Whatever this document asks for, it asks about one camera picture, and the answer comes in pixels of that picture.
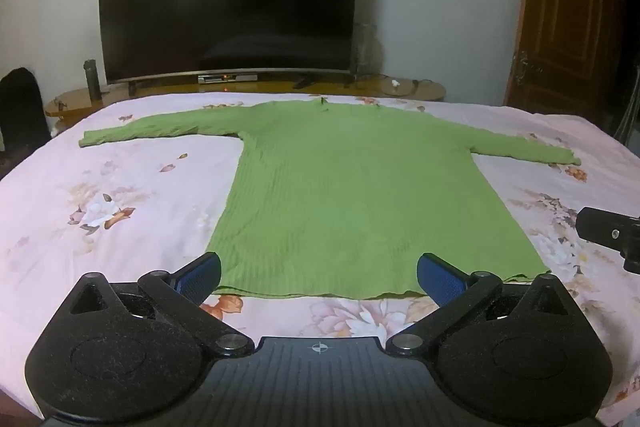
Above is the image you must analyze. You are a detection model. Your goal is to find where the black chair back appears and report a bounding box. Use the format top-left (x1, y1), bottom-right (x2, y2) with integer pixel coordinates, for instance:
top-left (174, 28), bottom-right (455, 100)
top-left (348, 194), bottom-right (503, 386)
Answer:
top-left (0, 67), bottom-right (51, 152)

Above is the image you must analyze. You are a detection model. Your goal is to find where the green ribbed knit sweater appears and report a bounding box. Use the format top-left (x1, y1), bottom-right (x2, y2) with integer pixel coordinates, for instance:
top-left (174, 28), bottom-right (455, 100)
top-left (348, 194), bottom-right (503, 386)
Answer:
top-left (79, 97), bottom-right (583, 300)

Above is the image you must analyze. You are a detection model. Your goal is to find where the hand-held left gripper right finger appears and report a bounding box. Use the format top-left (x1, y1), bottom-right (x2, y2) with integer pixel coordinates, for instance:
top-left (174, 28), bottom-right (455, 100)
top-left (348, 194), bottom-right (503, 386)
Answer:
top-left (386, 252), bottom-right (572, 359)

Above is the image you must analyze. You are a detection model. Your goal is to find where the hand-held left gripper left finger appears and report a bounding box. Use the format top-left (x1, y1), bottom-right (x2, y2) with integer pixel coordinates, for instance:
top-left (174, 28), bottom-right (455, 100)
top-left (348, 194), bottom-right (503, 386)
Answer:
top-left (66, 252), bottom-right (256, 359)

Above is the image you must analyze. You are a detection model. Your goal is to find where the clear glass vase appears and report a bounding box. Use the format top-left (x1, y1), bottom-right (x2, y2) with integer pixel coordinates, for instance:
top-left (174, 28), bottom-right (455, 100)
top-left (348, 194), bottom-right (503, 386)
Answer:
top-left (354, 21), bottom-right (382, 80)

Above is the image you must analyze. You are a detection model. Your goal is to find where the brown wooden door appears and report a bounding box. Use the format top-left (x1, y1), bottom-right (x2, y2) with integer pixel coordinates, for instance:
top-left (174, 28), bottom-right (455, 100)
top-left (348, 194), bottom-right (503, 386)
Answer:
top-left (504, 0), bottom-right (617, 124)

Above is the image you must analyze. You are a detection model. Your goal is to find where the pink floral bedsheet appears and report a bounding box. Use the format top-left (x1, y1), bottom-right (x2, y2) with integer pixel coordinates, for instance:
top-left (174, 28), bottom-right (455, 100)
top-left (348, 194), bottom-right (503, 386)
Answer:
top-left (0, 92), bottom-right (640, 427)

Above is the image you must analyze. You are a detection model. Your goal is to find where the silver set-top box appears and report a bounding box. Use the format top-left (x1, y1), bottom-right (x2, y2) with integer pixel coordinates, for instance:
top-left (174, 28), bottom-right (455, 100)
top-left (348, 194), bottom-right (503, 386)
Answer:
top-left (198, 74), bottom-right (259, 84)

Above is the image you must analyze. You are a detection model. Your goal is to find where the black curved television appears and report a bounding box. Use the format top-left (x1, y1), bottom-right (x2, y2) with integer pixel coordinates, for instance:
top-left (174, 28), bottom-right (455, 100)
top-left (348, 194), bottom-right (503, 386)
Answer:
top-left (98, 0), bottom-right (361, 96)

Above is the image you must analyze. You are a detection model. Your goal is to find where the metal door handle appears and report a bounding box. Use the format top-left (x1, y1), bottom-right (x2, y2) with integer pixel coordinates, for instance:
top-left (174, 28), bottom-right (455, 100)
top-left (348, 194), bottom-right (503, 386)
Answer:
top-left (514, 51), bottom-right (544, 86)

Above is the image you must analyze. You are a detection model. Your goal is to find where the wooden television stand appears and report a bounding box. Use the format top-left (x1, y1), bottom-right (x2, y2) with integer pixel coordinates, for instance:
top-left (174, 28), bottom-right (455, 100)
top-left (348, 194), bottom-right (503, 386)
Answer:
top-left (44, 74), bottom-right (447, 134)

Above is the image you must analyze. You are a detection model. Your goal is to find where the black cable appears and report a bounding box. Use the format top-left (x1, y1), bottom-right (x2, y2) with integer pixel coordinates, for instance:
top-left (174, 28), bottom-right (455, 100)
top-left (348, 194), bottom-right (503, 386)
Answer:
top-left (369, 74), bottom-right (437, 98)

